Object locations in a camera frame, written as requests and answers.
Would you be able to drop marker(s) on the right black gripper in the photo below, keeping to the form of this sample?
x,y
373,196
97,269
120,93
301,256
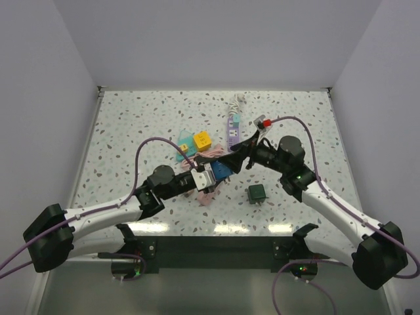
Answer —
x,y
248,148

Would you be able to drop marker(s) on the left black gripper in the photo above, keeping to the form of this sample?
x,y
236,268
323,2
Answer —
x,y
199,160

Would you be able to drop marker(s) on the blue cube socket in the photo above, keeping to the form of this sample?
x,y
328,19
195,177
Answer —
x,y
220,171

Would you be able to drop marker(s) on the pink power strip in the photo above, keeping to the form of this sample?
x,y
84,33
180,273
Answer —
x,y
206,199

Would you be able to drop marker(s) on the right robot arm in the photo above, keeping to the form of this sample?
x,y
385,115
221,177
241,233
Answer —
x,y
378,253

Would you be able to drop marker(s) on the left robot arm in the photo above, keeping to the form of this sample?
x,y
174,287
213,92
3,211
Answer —
x,y
58,234

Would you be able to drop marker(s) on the purple power strip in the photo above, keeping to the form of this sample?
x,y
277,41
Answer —
x,y
233,131

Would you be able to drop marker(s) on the yellow cube socket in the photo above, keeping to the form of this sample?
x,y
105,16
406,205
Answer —
x,y
202,141

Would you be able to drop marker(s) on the teal power strip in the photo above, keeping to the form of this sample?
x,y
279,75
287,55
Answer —
x,y
186,143

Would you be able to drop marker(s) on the dark green cube socket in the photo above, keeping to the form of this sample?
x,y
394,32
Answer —
x,y
256,194

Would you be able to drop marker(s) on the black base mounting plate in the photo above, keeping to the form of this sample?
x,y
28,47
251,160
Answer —
x,y
150,254

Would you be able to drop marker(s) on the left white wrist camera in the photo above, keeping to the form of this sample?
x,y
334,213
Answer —
x,y
203,179

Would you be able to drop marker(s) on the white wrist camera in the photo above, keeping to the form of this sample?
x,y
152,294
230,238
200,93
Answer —
x,y
203,179
263,125

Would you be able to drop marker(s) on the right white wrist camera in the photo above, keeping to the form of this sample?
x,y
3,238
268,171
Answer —
x,y
263,125

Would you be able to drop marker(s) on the aluminium rail frame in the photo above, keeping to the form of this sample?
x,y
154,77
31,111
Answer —
x,y
67,140

